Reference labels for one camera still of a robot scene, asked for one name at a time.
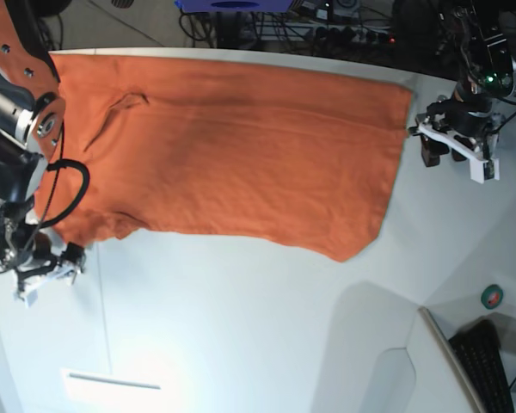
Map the orange t-shirt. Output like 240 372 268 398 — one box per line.
53 54 412 262

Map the green tape roll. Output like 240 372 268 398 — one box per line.
481 284 504 311

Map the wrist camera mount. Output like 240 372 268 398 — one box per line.
13 262 84 307
408 113 501 184

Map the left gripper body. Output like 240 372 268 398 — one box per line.
427 28 516 149

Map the black power strip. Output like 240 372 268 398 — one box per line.
314 26 396 46

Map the blue box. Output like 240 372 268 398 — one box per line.
174 0 292 13

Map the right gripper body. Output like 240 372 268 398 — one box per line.
0 196 54 275

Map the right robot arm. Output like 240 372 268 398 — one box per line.
0 1 90 281

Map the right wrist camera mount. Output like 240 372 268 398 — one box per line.
13 262 84 307

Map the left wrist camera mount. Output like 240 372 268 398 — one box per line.
408 113 501 184

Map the black keyboard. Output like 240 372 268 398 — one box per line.
449 319 514 413

